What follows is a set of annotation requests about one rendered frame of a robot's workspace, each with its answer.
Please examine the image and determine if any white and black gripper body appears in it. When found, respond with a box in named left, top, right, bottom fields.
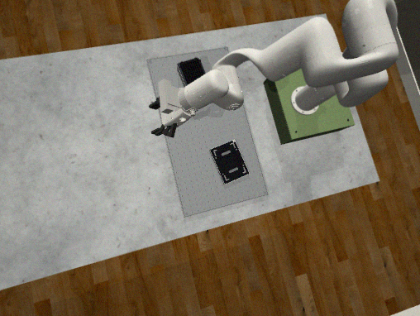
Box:
left=161, top=106, right=192, bottom=127

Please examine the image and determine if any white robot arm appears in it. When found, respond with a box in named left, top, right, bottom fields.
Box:
left=158, top=0, right=399, bottom=117

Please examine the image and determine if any black well plate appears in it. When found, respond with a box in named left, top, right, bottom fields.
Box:
left=179, top=58, right=205, bottom=85

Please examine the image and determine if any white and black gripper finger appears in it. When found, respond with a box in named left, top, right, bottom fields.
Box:
left=149, top=96, right=160, bottom=110
left=151, top=123, right=177, bottom=137

